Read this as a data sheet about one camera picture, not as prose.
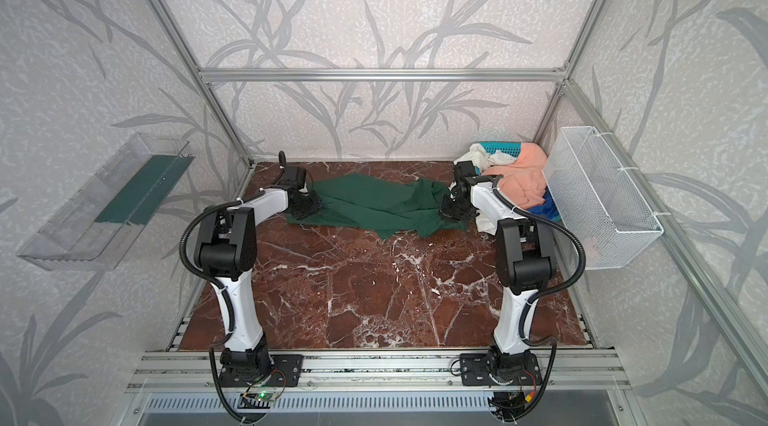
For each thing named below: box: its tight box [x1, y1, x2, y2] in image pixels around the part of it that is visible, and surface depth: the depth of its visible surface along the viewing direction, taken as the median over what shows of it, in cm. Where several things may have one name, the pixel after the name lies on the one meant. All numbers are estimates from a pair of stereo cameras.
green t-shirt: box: [286, 173, 468, 239], surface depth 104 cm
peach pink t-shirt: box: [482, 142, 547, 209], surface depth 109 cm
